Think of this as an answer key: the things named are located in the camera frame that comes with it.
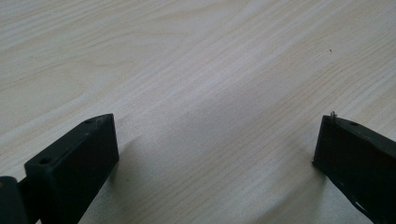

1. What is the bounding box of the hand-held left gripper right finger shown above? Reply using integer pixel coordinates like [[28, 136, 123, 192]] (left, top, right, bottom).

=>
[[312, 111, 396, 224]]

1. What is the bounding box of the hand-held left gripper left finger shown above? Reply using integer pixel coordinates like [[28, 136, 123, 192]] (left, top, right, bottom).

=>
[[23, 113, 120, 224]]

